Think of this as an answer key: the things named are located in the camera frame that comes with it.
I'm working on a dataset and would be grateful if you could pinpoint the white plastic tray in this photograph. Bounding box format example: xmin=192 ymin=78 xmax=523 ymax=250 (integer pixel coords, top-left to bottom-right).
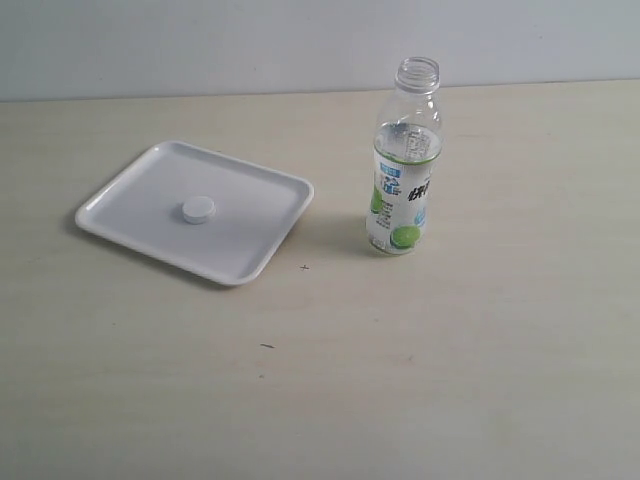
xmin=75 ymin=141 xmax=314 ymax=286

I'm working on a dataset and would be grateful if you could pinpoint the white bottle cap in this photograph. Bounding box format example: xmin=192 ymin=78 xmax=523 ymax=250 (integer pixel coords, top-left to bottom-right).
xmin=181 ymin=196 xmax=216 ymax=225

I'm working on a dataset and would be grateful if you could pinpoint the clear plastic drink bottle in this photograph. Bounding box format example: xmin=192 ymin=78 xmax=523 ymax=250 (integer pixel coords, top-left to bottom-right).
xmin=366 ymin=57 xmax=443 ymax=255

